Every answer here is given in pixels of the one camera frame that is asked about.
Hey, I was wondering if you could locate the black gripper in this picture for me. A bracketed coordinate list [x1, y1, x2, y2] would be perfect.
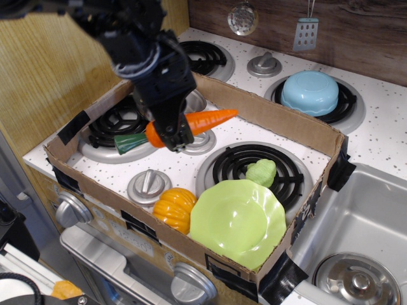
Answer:
[127, 34, 196, 153]

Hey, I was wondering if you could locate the orange toy carrot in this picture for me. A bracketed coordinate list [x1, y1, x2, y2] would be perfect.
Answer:
[114, 109, 238, 155]

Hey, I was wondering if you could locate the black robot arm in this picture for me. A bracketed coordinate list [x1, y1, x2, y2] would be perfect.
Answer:
[1, 1, 197, 152]

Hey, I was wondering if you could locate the light green plastic plate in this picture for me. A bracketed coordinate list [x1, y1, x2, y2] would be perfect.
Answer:
[190, 179, 287, 271]

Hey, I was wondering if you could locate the small steel pot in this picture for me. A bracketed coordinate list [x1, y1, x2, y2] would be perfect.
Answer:
[135, 88, 207, 121]

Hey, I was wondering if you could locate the silver middle stovetop knob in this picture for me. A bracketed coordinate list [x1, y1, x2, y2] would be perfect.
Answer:
[182, 130, 216, 156]

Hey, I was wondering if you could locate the silver stovetop knob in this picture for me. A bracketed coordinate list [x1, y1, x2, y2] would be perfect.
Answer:
[182, 130, 216, 156]
[127, 169, 172, 208]
[247, 52, 282, 78]

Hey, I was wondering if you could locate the front left stove burner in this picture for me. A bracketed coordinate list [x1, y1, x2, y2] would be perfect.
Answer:
[78, 95, 156, 164]

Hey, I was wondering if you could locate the silver front stovetop knob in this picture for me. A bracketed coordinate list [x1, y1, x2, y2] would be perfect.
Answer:
[127, 169, 172, 208]

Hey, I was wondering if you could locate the back left stove burner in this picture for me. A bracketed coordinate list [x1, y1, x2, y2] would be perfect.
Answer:
[181, 41, 235, 82]

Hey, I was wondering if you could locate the orange toy pumpkin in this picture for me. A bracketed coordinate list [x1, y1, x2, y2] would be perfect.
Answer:
[153, 187, 197, 235]

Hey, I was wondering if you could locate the light green toy vegetable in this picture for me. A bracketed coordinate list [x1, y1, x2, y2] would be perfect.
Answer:
[245, 159, 277, 188]

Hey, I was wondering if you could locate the silver back stovetop knob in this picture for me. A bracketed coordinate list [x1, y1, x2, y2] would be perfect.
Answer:
[247, 52, 282, 78]

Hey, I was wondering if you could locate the hanging metal strainer spoon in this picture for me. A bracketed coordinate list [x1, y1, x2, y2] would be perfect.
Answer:
[227, 1, 259, 36]

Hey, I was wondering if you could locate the silver left oven knob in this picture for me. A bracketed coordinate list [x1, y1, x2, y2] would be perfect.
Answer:
[55, 191, 93, 228]

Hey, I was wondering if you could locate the silver oven knob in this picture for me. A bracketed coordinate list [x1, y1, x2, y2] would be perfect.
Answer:
[170, 262, 217, 305]
[55, 191, 93, 228]

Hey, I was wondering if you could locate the brown cardboard fence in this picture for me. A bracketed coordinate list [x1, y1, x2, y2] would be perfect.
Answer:
[43, 72, 357, 302]

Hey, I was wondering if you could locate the light blue plastic bowl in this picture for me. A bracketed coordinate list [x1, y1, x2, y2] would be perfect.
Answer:
[277, 71, 339, 117]

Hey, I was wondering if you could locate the hanging metal slotted spatula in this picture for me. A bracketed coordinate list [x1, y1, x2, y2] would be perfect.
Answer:
[293, 1, 319, 52]

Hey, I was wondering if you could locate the silver right oven knob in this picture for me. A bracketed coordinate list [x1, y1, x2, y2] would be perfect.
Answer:
[170, 262, 217, 305]

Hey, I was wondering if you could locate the back right stove burner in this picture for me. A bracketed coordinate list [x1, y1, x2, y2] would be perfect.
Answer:
[265, 77, 366, 134]

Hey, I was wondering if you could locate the orange object bottom left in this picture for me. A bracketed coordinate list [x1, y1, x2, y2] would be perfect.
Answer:
[51, 280, 83, 300]

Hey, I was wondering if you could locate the steel sink basin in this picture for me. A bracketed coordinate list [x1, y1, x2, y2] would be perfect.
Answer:
[259, 163, 407, 305]

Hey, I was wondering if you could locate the steel pot lid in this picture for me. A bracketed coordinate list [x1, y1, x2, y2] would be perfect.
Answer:
[312, 252, 402, 304]

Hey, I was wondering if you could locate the silver oven door handle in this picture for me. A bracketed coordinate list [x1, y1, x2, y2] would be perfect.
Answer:
[60, 226, 168, 304]

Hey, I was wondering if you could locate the black braided cable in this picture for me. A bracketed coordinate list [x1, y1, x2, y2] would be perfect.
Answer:
[0, 271, 43, 305]

